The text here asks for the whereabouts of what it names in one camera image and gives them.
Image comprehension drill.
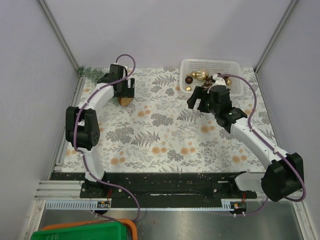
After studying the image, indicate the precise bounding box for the floral patterned mat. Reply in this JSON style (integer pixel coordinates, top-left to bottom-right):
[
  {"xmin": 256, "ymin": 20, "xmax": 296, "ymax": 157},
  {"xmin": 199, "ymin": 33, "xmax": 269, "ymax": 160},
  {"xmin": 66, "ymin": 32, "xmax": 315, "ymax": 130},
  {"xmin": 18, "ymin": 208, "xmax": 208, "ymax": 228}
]
[{"xmin": 61, "ymin": 66, "xmax": 286, "ymax": 173}]

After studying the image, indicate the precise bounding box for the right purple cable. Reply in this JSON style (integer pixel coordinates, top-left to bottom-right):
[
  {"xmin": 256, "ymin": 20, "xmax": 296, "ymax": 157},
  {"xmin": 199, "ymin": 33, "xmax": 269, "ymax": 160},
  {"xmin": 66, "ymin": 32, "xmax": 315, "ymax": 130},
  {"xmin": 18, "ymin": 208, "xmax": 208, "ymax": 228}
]
[{"xmin": 216, "ymin": 73, "xmax": 307, "ymax": 216}]

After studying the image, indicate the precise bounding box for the large gold striped bauble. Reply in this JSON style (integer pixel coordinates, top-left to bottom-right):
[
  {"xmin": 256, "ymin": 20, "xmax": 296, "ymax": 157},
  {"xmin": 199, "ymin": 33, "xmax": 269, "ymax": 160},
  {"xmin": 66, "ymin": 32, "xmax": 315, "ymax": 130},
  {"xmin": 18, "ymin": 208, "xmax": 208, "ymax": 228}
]
[{"xmin": 195, "ymin": 70, "xmax": 209, "ymax": 81}]

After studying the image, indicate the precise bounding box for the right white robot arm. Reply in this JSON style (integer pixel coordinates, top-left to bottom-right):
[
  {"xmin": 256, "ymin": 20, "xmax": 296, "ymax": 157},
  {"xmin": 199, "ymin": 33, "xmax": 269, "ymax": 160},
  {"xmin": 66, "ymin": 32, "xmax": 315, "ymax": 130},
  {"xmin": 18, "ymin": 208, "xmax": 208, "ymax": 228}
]
[{"xmin": 187, "ymin": 85, "xmax": 307, "ymax": 202}]

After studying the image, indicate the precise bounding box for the white slotted cable duct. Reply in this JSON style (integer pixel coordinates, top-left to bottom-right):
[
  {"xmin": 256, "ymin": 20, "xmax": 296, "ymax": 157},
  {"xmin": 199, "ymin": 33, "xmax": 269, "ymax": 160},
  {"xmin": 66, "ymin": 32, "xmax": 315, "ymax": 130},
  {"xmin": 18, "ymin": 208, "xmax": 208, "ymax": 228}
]
[{"xmin": 45, "ymin": 200, "xmax": 111, "ymax": 211}]

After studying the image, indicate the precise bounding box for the white plastic basket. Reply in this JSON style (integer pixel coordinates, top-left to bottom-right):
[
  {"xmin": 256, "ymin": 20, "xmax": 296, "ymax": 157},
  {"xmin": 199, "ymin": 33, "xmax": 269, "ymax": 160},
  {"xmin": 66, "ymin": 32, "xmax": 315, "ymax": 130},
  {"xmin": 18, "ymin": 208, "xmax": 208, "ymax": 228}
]
[{"xmin": 179, "ymin": 58, "xmax": 242, "ymax": 97}]

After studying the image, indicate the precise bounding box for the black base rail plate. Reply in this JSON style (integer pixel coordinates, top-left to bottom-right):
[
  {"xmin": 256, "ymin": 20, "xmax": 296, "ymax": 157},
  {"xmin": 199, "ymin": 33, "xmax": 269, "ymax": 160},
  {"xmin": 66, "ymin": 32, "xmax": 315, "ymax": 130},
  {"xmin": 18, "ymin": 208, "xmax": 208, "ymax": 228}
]
[{"xmin": 50, "ymin": 172, "xmax": 257, "ymax": 209}]

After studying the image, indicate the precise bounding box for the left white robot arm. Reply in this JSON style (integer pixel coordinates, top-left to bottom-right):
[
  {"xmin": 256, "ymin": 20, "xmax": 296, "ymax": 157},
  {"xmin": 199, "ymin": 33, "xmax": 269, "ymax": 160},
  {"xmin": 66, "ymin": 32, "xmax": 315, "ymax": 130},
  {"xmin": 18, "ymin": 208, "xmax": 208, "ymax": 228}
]
[{"xmin": 65, "ymin": 63, "xmax": 135, "ymax": 198}]

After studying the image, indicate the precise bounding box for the small frosted christmas tree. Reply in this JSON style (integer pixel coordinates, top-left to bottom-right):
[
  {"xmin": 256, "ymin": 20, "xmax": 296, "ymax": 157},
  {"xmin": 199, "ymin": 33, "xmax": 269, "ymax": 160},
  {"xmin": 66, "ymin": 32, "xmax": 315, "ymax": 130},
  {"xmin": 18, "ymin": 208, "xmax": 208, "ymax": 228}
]
[{"xmin": 78, "ymin": 66, "xmax": 133, "ymax": 108}]

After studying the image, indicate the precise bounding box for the small gold bauble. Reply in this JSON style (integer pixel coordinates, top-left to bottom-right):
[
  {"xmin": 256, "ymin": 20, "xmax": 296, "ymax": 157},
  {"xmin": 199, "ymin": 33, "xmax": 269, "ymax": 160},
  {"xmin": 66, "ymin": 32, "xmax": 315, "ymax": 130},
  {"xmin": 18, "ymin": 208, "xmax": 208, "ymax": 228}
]
[{"xmin": 185, "ymin": 86, "xmax": 192, "ymax": 92}]

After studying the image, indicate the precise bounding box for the green plastic bin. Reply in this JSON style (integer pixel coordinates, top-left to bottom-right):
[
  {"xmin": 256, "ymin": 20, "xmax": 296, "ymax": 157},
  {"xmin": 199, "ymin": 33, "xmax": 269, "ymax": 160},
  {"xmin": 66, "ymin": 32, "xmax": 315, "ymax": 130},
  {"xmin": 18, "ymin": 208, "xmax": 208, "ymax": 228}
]
[{"xmin": 30, "ymin": 222, "xmax": 137, "ymax": 240}]

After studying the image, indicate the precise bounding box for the dark brown bauble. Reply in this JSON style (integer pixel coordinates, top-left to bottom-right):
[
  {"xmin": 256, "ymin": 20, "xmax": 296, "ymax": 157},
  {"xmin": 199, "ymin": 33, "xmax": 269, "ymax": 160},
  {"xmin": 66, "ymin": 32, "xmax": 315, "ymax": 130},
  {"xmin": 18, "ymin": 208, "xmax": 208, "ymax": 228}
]
[{"xmin": 185, "ymin": 76, "xmax": 194, "ymax": 84}]

